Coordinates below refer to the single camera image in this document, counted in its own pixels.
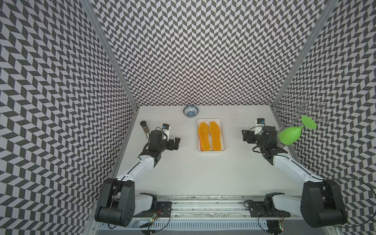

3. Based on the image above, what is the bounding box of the green plastic wine glass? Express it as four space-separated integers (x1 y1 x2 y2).
278 116 317 146

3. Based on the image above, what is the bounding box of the clear wire rack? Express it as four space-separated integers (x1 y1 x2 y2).
278 92 328 128

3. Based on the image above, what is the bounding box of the blue white porcelain bowl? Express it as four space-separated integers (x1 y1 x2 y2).
183 105 199 118

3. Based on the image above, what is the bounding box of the small spice jar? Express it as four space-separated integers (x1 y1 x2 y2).
140 120 150 137

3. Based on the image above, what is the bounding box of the white storage tray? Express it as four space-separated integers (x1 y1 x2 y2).
197 118 226 153

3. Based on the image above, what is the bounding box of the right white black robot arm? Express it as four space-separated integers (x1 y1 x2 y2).
242 126 347 228

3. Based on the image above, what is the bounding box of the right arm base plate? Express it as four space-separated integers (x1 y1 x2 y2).
244 193 291 218

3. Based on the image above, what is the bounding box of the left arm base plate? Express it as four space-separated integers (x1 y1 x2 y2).
133 193 172 218

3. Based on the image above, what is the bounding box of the yellow insole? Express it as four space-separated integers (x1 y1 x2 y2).
209 121 222 151
198 122 211 151

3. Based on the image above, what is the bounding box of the aluminium front rail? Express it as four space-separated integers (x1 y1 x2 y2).
88 195 335 221

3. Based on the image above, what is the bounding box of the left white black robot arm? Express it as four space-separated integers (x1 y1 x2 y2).
95 130 181 227

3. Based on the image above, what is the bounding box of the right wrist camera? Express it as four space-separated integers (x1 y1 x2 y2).
255 118 265 135

